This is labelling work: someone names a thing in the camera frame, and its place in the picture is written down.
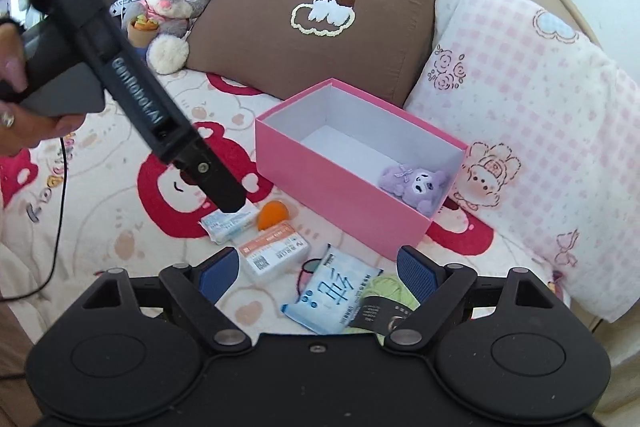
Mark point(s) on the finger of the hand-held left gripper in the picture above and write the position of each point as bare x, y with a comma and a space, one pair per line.
222, 192

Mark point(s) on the purple plush toy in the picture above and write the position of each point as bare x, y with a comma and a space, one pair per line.
415, 187

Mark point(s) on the blue white wipes packet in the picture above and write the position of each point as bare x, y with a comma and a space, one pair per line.
330, 297

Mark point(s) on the pink checked pillow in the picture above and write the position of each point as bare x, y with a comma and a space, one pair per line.
525, 107

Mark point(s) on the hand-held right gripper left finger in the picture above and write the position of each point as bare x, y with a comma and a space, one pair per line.
219, 274

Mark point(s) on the person's left hand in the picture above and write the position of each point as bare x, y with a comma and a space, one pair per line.
20, 129

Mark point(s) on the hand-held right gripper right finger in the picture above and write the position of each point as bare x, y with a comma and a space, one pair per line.
419, 279

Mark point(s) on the printed bear bedsheet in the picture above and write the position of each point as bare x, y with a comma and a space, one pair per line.
100, 217

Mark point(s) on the white tissue packet blue label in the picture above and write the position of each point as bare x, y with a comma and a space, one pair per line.
225, 227

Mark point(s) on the brown pillow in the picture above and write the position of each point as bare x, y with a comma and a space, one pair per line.
260, 47

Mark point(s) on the pink cardboard box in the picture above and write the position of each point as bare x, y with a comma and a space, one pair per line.
325, 187

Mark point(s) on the orange makeup sponge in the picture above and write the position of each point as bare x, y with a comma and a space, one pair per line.
270, 214

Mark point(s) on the green cloth with black label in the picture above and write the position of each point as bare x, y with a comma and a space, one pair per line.
387, 287

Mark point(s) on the white box orange label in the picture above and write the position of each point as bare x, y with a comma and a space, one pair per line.
272, 254

